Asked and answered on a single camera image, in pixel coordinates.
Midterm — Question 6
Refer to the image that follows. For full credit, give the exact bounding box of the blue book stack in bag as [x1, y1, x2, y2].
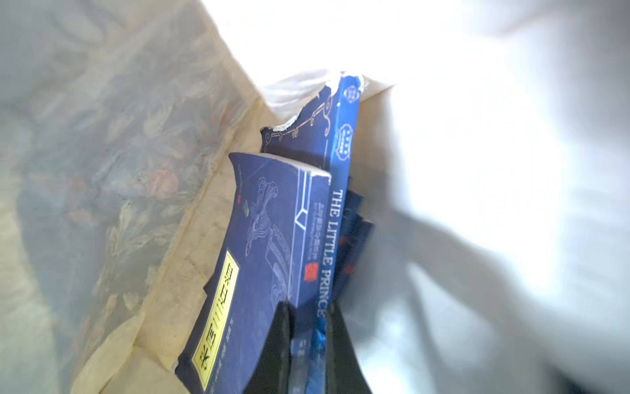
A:
[176, 153, 331, 393]

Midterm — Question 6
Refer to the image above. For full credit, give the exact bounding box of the blue Little Prince book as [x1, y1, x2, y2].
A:
[261, 73, 364, 393]

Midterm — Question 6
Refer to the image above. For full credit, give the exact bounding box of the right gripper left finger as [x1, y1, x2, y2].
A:
[243, 302, 294, 394]

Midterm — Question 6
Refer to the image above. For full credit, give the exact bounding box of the cream canvas tote bag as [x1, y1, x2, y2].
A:
[1, 1, 629, 393]

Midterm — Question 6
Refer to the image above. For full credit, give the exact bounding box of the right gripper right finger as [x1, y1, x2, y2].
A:
[325, 303, 372, 394]

